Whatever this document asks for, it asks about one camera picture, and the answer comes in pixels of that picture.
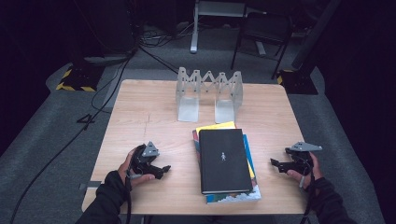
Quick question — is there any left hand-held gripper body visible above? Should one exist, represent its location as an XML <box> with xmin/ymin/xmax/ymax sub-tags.
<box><xmin>130</xmin><ymin>141</ymin><xmax>164</xmax><ymax>175</ymax></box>

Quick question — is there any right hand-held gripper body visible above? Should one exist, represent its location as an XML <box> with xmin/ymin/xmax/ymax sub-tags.
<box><xmin>285</xmin><ymin>141</ymin><xmax>323</xmax><ymax>175</ymax></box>

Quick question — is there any dark red and blue illustrated book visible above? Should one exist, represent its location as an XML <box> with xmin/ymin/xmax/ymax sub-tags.
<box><xmin>191</xmin><ymin>129</ymin><xmax>207</xmax><ymax>197</ymax></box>

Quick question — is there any bright blue mountain picture book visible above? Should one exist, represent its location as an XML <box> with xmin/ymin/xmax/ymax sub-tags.
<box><xmin>205</xmin><ymin>133</ymin><xmax>262</xmax><ymax>204</ymax></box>

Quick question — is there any black hardcover book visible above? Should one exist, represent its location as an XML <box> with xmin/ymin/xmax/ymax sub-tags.
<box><xmin>198</xmin><ymin>128</ymin><xmax>254</xmax><ymax>195</ymax></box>

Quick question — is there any white expandable book rack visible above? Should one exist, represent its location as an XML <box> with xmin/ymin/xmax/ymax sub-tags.
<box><xmin>175</xmin><ymin>66</ymin><xmax>245</xmax><ymax>124</ymax></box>

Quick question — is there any yellow book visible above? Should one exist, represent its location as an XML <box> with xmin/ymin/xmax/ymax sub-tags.
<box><xmin>195</xmin><ymin>120</ymin><xmax>256</xmax><ymax>179</ymax></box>

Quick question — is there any person's right hand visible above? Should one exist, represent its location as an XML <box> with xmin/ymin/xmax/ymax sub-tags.
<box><xmin>286</xmin><ymin>152</ymin><xmax>323</xmax><ymax>189</ymax></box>

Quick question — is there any person's left hand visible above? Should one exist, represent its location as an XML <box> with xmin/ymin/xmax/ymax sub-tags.
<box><xmin>117</xmin><ymin>147</ymin><xmax>156</xmax><ymax>189</ymax></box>

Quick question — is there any grey tape strip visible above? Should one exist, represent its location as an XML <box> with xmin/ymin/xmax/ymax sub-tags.
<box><xmin>78</xmin><ymin>180</ymin><xmax>103</xmax><ymax>190</ymax></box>

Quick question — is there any yellow and black striped stand base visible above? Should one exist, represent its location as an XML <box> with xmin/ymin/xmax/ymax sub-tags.
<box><xmin>55</xmin><ymin>63</ymin><xmax>106</xmax><ymax>92</ymax></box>
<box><xmin>276</xmin><ymin>68</ymin><xmax>319</xmax><ymax>96</ymax></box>

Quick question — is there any grey metal desk leg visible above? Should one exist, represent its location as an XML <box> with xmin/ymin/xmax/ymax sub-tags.
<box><xmin>190</xmin><ymin>0</ymin><xmax>248</xmax><ymax>54</ymax></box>

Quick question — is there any black folding chair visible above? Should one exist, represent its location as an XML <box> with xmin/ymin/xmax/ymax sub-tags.
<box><xmin>230</xmin><ymin>10</ymin><xmax>294</xmax><ymax>80</ymax></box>

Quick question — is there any right hand-held gripper cable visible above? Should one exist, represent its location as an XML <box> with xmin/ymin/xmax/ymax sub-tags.
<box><xmin>298</xmin><ymin>174</ymin><xmax>316</xmax><ymax>224</ymax></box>

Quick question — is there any hand-held gripper cable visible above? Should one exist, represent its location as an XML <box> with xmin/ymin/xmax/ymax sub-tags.
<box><xmin>298</xmin><ymin>174</ymin><xmax>316</xmax><ymax>224</ymax></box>
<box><xmin>124</xmin><ymin>174</ymin><xmax>134</xmax><ymax>224</ymax></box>

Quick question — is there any left hand-held gripper cable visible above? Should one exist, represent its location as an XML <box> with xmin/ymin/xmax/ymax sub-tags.
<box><xmin>124</xmin><ymin>174</ymin><xmax>134</xmax><ymax>224</ymax></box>

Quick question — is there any long black floor cable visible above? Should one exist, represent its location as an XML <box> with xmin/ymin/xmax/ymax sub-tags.
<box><xmin>8</xmin><ymin>57</ymin><xmax>134</xmax><ymax>224</ymax></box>

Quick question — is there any short black floor cable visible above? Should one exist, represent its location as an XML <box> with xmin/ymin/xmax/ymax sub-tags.
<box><xmin>138</xmin><ymin>46</ymin><xmax>179</xmax><ymax>75</ymax></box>

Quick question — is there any bundle of floor cables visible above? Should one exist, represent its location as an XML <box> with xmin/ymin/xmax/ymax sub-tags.
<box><xmin>138</xmin><ymin>21</ymin><xmax>194</xmax><ymax>49</ymax></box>

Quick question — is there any dark slanted stand post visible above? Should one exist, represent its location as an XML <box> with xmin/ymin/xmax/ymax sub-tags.
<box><xmin>290</xmin><ymin>0</ymin><xmax>342</xmax><ymax>71</ymax></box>

